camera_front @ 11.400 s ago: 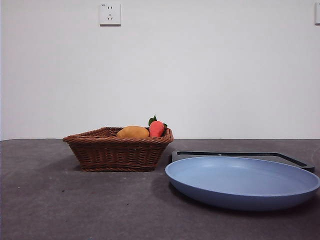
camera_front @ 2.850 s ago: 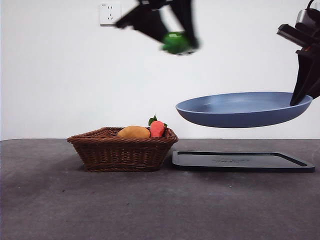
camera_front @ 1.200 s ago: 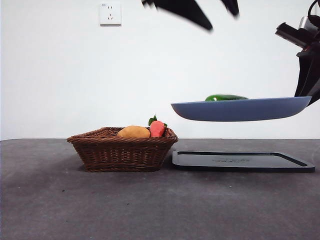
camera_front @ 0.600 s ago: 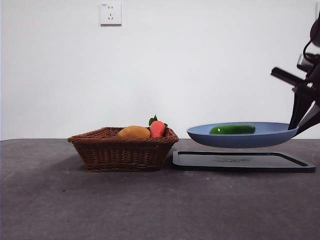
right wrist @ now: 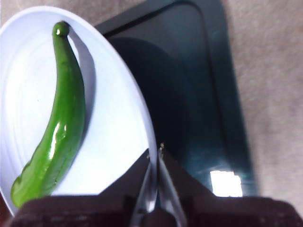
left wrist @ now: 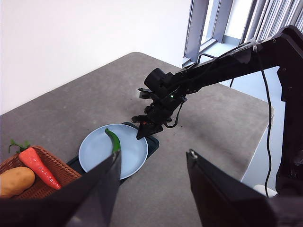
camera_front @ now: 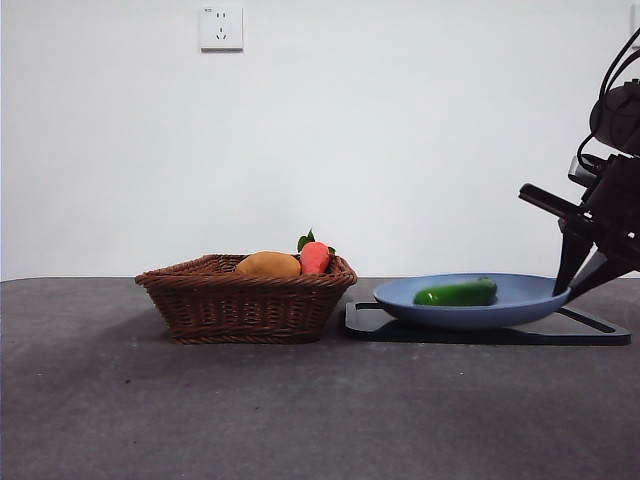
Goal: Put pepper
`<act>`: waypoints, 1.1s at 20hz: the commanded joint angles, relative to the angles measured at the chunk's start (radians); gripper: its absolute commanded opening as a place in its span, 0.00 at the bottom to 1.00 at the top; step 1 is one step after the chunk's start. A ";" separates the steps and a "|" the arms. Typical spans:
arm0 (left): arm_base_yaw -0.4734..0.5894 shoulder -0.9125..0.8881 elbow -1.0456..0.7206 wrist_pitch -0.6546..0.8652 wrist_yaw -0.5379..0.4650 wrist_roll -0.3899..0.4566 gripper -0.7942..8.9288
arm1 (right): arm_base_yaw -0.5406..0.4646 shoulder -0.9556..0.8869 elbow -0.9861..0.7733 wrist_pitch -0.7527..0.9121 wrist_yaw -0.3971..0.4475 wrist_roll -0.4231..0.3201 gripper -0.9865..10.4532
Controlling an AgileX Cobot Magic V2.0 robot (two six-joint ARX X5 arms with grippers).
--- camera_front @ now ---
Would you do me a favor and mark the green pepper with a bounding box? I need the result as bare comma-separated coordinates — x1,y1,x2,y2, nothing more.
412,277,500,308

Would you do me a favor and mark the blue round plate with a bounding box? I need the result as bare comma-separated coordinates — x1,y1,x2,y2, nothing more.
372,272,573,331

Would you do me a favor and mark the black flat tray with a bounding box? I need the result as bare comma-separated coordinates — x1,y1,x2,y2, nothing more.
343,300,631,347

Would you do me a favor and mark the orange carrot with green leaves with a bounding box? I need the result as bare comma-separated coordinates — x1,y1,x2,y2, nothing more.
297,228,337,276

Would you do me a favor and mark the yellow-brown potato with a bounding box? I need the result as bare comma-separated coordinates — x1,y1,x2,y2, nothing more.
235,251,303,277

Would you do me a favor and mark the brown wicker basket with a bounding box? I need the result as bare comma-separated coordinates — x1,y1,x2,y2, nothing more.
134,253,359,346

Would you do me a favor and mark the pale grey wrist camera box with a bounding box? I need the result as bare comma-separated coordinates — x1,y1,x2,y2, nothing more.
568,155,604,187

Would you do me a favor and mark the black cable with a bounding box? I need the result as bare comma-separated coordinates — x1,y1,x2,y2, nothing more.
575,130,601,174
597,25,640,109

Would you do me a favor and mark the white wall socket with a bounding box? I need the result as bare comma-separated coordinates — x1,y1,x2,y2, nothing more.
200,5,245,53

